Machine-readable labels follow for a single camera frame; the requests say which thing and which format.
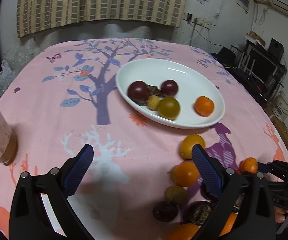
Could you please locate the orange tangerine on plate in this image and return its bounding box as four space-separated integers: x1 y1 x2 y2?
194 96 215 117

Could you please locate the yellow orange kumquat fruit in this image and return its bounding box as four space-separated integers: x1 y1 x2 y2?
179 134 205 159

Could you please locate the right hand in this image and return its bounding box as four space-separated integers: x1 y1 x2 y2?
274 207 288 223

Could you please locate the dark cherry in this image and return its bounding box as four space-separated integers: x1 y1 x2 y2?
152 201 179 223

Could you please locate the pink printed tablecloth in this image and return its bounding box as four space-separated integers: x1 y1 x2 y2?
0 38 288 239

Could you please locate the dark passion fruit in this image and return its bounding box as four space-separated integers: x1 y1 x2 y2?
183 201 212 226

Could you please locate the black shelf rack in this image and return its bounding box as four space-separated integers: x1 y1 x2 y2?
230 37 288 103

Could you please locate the striped beige curtain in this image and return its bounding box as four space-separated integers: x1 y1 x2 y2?
17 0 186 37

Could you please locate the dark purple plum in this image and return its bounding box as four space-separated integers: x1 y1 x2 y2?
160 80 178 97
127 81 150 104

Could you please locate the white oval plate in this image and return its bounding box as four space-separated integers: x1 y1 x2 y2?
116 59 226 129

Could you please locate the small yellow green fruit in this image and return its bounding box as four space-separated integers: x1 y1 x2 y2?
165 185 188 205

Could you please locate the white plastic bag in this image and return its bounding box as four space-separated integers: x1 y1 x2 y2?
0 60 16 98

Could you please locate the green yellow plum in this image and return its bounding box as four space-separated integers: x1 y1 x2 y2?
158 97 180 120

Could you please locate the brown dried fruit piece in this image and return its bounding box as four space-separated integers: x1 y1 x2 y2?
147 85 161 96

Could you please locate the white wall power strip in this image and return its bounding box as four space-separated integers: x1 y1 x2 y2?
183 11 212 30

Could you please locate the small orange tangerine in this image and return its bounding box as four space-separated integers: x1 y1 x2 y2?
240 157 258 174

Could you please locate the white plastic bucket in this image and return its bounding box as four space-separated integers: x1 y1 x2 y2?
272 90 288 122

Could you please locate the small yellow longan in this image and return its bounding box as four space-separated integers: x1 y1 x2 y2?
147 95 160 111

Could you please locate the large orange front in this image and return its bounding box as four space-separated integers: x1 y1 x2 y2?
164 213 237 240

